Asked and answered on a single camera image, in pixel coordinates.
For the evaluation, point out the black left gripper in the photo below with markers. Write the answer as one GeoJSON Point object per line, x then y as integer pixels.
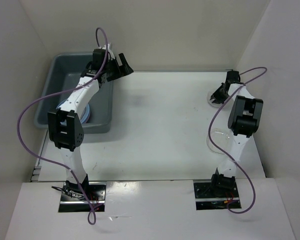
{"type": "Point", "coordinates": [125, 69]}

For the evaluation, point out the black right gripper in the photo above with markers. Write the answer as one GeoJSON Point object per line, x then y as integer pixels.
{"type": "Point", "coordinates": [218, 99]}

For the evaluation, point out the clear round glass dish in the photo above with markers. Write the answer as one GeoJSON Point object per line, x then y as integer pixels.
{"type": "Point", "coordinates": [211, 101]}

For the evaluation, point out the blue plastic plate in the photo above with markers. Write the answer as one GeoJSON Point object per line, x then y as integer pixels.
{"type": "Point", "coordinates": [85, 114]}

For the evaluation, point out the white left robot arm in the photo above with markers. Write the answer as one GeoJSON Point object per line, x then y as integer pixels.
{"type": "Point", "coordinates": [64, 123]}

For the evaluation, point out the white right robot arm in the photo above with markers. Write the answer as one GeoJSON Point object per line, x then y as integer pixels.
{"type": "Point", "coordinates": [244, 120]}

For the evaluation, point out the grey plastic bin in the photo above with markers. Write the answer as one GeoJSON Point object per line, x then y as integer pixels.
{"type": "Point", "coordinates": [64, 74]}

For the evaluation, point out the clear oval glass dish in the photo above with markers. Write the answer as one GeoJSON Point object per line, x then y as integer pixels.
{"type": "Point", "coordinates": [222, 138]}

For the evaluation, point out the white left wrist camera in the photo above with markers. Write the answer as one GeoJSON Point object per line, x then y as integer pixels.
{"type": "Point", "coordinates": [107, 48]}

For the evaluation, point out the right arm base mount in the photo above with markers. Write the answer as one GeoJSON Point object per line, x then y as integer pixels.
{"type": "Point", "coordinates": [206, 199]}

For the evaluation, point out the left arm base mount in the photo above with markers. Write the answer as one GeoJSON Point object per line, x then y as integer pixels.
{"type": "Point", "coordinates": [75, 202]}

